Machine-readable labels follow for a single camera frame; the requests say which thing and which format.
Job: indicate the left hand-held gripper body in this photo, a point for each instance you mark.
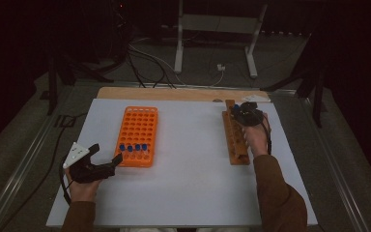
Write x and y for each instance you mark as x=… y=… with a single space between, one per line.
x=75 y=154

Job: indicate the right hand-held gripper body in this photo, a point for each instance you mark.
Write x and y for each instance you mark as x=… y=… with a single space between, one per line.
x=252 y=116

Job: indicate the blue capped test tube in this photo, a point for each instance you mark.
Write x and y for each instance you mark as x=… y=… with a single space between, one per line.
x=121 y=147
x=236 y=107
x=137 y=147
x=144 y=147
x=129 y=148

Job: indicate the wooden test tube rack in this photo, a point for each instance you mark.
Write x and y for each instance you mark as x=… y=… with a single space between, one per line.
x=236 y=148

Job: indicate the orange plastic test tube rack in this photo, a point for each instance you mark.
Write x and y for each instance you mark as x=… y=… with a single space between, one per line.
x=135 y=129

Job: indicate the person's right hand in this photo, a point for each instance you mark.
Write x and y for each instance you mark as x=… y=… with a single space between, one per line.
x=259 y=140

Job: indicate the person's left hand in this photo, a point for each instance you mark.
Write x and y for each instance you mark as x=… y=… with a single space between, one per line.
x=82 y=191

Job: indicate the white charger plug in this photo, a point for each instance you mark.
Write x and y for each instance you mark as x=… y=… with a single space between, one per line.
x=221 y=67

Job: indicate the white table cover sheet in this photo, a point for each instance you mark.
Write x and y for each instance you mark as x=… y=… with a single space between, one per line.
x=190 y=161

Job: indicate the black stand legs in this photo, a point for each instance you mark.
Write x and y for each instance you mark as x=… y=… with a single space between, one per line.
x=53 y=83
x=317 y=96

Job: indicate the dark equipment with red light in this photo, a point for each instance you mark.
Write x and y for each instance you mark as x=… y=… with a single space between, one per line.
x=120 y=19

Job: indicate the aluminium frame rail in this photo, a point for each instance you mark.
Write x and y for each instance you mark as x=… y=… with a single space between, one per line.
x=335 y=167
x=19 y=174

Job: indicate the white metal frame desk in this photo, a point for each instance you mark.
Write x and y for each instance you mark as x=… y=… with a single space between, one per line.
x=217 y=24

